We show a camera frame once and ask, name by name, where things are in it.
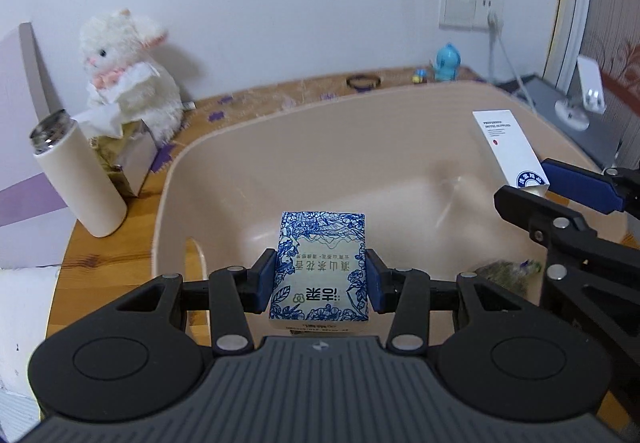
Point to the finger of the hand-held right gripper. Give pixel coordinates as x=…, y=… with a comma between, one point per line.
x=580, y=183
x=545, y=218

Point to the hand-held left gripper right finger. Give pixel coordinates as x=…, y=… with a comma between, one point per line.
x=376, y=282

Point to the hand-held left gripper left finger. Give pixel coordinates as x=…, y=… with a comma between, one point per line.
x=267, y=282

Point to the blue floral patterned box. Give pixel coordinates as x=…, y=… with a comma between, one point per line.
x=320, y=268

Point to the white rectangular paper box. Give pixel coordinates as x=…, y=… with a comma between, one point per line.
x=507, y=148

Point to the beige plastic basin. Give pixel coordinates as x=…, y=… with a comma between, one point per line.
x=350, y=158

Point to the green packet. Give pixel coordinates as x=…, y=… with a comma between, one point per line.
x=505, y=275

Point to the white phone stand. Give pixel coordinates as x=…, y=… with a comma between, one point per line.
x=590, y=83

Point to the blue figurine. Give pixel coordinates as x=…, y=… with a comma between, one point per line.
x=446, y=63

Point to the golden tissue box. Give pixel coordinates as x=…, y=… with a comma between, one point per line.
x=125, y=158

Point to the small yellow and blue toy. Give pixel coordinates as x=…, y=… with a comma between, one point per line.
x=420, y=76

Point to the black hair band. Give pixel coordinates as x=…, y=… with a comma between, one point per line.
x=350, y=82

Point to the white thermos bottle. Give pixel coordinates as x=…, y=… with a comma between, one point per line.
x=80, y=183

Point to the white sheet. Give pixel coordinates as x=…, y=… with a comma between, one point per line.
x=25, y=323

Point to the white plush toy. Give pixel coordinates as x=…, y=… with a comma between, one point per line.
x=135, y=73

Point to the purple and white box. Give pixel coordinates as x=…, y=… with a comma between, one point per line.
x=25, y=148

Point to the white wall switch panel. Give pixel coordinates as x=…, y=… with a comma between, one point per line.
x=460, y=7

